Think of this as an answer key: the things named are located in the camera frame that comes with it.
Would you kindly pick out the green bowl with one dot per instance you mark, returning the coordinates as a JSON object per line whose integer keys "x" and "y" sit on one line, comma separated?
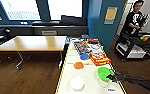
{"x": 103, "y": 72}

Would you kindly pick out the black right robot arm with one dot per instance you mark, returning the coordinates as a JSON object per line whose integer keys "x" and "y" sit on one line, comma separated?
{"x": 141, "y": 83}

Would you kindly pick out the yellow wooden game table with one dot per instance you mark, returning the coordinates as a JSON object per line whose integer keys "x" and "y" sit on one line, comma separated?
{"x": 91, "y": 80}

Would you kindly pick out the white box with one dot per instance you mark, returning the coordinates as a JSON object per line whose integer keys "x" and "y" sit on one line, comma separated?
{"x": 131, "y": 50}

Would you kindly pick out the blue bowl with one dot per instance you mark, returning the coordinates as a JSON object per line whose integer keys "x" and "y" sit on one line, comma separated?
{"x": 84, "y": 56}

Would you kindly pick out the white blue round dish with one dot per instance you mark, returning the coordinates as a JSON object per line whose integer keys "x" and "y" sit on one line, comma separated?
{"x": 95, "y": 47}

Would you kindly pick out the orange bowl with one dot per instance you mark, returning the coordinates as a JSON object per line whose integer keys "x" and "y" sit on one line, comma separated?
{"x": 78, "y": 65}

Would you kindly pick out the white bowl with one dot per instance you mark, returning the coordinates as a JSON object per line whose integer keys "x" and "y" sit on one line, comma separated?
{"x": 77, "y": 83}

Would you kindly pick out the flat red box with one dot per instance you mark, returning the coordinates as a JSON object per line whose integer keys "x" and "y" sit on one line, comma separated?
{"x": 92, "y": 41}

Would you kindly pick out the colourful game box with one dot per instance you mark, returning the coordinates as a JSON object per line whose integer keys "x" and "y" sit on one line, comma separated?
{"x": 82, "y": 47}

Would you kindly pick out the small colourful toy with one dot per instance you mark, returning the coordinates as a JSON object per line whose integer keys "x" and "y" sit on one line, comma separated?
{"x": 144, "y": 38}

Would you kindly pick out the person in black shirt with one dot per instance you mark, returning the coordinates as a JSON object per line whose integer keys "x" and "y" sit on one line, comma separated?
{"x": 135, "y": 20}

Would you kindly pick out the dark bench cushion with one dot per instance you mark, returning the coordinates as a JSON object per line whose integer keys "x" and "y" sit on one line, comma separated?
{"x": 72, "y": 20}

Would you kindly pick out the wooden long table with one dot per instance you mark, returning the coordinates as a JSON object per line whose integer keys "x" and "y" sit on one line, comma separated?
{"x": 32, "y": 43}

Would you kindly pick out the dark window bench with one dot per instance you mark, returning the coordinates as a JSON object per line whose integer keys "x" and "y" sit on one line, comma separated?
{"x": 31, "y": 30}

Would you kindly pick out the dark chair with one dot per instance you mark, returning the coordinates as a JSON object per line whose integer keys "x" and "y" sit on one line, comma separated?
{"x": 1, "y": 33}

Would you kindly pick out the yellow wall notice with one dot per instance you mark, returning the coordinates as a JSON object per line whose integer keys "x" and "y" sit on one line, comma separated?
{"x": 110, "y": 15}

